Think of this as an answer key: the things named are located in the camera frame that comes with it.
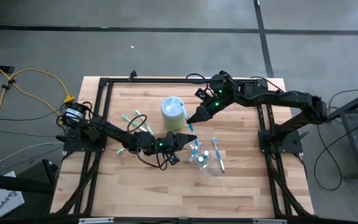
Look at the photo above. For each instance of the disinfecting wipes canister green label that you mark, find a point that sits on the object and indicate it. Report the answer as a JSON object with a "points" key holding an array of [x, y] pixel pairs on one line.
{"points": [[172, 109]]}

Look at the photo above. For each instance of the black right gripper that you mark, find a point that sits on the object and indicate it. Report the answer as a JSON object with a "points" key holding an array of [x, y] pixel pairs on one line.
{"points": [[217, 101]]}

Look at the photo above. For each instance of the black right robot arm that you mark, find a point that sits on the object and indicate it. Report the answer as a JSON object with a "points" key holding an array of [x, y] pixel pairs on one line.
{"points": [[291, 98]]}

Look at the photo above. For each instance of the green and white toothbrush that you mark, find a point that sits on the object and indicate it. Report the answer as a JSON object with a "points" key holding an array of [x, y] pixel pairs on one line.
{"points": [[121, 151], [134, 124], [145, 123]]}

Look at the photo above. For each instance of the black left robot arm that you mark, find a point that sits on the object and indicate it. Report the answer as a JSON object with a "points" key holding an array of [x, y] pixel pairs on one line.
{"points": [[113, 133]]}

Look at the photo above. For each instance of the silver aluminium extrusion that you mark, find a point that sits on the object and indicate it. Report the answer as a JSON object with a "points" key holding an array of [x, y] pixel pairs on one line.
{"points": [[96, 220], [269, 221]]}

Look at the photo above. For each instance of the black metal side stand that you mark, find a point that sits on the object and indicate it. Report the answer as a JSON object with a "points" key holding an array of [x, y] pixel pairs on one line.
{"points": [[353, 104]]}

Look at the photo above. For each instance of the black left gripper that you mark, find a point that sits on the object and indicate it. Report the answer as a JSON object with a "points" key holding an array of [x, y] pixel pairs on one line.
{"points": [[163, 144]]}

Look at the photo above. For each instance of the clear acrylic organizer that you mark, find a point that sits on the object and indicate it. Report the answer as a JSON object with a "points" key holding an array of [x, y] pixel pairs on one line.
{"points": [[208, 165]]}

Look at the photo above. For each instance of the blue mouthwash bottle white cap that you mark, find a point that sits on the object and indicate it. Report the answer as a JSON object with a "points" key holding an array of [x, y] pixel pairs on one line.
{"points": [[206, 153], [200, 159]]}

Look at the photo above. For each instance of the black equipment case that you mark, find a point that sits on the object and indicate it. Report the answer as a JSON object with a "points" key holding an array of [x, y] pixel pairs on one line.
{"points": [[33, 186]]}

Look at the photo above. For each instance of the blue and white toothbrush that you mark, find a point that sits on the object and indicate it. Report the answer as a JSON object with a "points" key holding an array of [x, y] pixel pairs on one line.
{"points": [[194, 152], [186, 115], [218, 155]]}

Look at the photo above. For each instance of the black aluminium frame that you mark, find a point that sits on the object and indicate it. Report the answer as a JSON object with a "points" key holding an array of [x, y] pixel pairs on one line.
{"points": [[166, 80]]}

